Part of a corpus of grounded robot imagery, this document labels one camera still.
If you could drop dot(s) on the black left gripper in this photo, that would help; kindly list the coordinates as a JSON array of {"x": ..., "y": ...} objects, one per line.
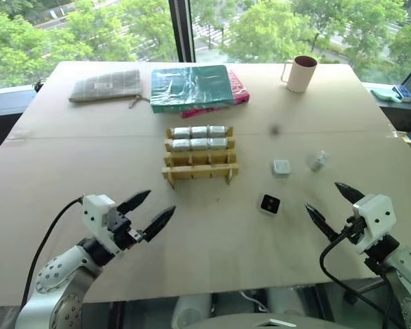
[{"x": 122, "y": 230}]

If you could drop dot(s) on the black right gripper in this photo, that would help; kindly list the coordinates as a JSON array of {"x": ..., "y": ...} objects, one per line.
[{"x": 355, "y": 231}]

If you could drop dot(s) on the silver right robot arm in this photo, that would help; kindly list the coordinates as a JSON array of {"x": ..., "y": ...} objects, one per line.
[{"x": 405, "y": 270}]

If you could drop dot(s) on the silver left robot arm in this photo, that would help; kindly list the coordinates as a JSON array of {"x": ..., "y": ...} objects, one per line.
[{"x": 60, "y": 274}]

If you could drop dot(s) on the wooden slotted rack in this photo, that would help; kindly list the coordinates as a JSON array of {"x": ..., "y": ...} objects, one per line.
[{"x": 200, "y": 164}]

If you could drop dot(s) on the blue and white small box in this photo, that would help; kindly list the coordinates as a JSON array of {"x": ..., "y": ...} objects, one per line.
[{"x": 402, "y": 93}]

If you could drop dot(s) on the white cylinder under table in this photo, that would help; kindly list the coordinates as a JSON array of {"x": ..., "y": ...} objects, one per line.
[
  {"x": 192, "y": 313},
  {"x": 285, "y": 300}
]

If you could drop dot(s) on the light green sponge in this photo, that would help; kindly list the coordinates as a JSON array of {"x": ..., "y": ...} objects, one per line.
[{"x": 384, "y": 95}]

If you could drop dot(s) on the green plastic-wrapped book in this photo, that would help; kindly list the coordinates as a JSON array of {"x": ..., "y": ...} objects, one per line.
[{"x": 191, "y": 87}]

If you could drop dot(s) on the grey plaid fabric pouch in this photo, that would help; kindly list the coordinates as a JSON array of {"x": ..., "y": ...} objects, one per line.
[{"x": 106, "y": 85}]

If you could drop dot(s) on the grey robot torso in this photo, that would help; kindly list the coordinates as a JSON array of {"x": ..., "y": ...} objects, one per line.
[{"x": 260, "y": 322}]

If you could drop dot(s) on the pink book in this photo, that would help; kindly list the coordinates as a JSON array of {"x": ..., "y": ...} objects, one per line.
[{"x": 239, "y": 89}]

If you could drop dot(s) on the small black clamp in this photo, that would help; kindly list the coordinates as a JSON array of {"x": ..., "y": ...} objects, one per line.
[{"x": 38, "y": 85}]

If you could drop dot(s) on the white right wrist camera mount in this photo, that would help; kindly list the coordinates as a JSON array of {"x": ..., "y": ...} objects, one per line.
[{"x": 375, "y": 219}]

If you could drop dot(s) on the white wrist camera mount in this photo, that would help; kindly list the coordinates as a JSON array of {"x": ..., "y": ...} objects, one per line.
[
  {"x": 96, "y": 214},
  {"x": 375, "y": 219}
]

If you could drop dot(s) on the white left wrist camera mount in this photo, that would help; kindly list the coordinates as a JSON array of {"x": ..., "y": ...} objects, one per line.
[{"x": 96, "y": 214}]

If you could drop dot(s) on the black white cube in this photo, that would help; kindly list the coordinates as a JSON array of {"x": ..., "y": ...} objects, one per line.
[{"x": 271, "y": 204}]

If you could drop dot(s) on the grey square cube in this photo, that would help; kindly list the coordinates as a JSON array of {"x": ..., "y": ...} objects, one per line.
[{"x": 281, "y": 168}]

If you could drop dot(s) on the black window frame post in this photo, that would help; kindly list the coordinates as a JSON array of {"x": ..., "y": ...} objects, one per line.
[{"x": 182, "y": 29}]

